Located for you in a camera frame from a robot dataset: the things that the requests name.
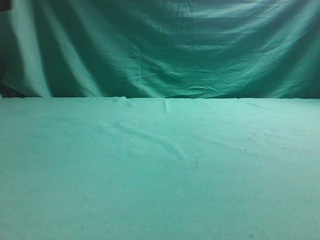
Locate green backdrop cloth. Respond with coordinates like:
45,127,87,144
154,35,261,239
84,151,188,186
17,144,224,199
0,0,320,99

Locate green table cloth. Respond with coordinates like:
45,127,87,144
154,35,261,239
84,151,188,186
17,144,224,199
0,97,320,240

